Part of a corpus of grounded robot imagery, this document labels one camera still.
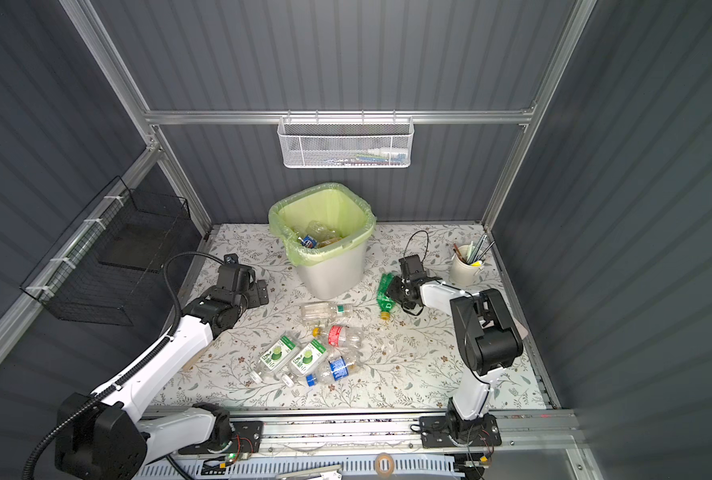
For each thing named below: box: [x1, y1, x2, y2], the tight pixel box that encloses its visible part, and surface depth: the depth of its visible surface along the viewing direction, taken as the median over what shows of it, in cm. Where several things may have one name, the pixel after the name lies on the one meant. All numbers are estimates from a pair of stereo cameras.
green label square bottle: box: [290, 339, 327, 376], surface depth 85 cm
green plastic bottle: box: [376, 273, 397, 321], surface depth 98 cm
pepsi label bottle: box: [298, 235, 319, 249], surface depth 93 cm
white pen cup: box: [449, 245, 485, 287], surface depth 99 cm
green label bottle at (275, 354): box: [250, 332, 302, 385], surface depth 86 cm
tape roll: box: [375, 452, 395, 478], surface depth 72 cm
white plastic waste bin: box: [296, 240, 369, 301], surface depth 98 cm
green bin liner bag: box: [268, 183, 377, 267], surface depth 91 cm
